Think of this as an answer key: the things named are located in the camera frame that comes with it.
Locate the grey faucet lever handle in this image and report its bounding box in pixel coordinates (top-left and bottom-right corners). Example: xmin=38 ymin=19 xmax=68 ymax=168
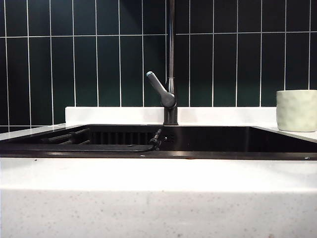
xmin=146 ymin=71 xmax=178 ymax=109

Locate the pale green ceramic mug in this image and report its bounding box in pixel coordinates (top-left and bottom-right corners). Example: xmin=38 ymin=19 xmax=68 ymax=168
xmin=276 ymin=90 xmax=317 ymax=132

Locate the dark metal kitchen faucet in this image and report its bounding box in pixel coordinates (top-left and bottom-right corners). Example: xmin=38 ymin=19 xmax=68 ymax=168
xmin=162 ymin=0 xmax=179 ymax=126

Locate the black sink drying rack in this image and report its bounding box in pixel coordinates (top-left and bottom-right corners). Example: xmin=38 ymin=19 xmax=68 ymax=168
xmin=39 ymin=127 xmax=163 ymax=152

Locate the black kitchen sink basin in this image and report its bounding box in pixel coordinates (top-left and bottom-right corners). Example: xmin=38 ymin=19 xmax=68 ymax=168
xmin=0 ymin=123 xmax=317 ymax=161

